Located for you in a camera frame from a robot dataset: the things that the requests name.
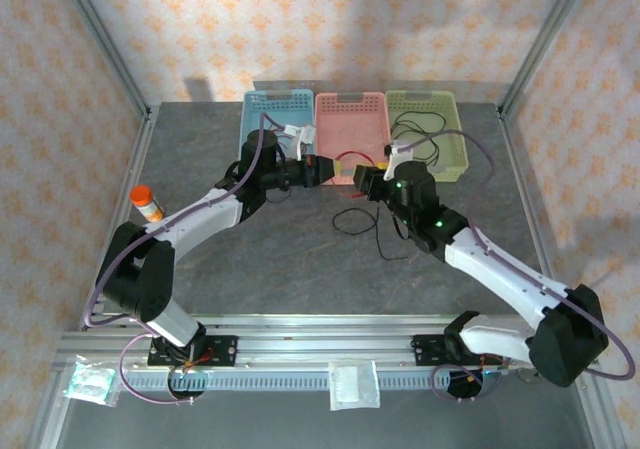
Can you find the blue plastic basket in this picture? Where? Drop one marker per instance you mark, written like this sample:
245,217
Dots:
270,114

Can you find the pink plastic basket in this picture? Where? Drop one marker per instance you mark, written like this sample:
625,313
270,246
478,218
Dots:
350,119

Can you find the clear bag white pad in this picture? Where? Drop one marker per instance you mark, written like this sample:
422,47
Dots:
352,384

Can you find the aluminium frame post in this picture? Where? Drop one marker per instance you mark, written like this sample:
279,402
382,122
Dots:
100,34
545,34

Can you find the clear bag green contents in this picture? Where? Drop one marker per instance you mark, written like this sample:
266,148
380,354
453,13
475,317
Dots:
90,381

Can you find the orange capped bottle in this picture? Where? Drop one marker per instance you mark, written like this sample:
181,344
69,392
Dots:
145,204

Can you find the green plastic basket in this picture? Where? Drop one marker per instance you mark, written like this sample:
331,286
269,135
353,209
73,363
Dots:
450,119

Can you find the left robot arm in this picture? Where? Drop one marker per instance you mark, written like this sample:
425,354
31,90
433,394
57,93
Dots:
200,219

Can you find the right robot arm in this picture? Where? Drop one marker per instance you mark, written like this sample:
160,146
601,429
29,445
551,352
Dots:
500,269

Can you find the aluminium frame rail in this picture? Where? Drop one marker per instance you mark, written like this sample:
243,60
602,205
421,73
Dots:
320,341

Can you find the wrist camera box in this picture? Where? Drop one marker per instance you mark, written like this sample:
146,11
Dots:
300,141
397,161

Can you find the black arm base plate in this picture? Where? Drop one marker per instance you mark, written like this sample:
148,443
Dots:
425,349
225,349

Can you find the aluminium table side rail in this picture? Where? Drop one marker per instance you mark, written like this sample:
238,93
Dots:
135,169
518,169

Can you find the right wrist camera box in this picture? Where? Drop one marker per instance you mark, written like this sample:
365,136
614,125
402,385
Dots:
397,161

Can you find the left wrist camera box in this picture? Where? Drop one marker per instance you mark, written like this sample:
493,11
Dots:
300,141

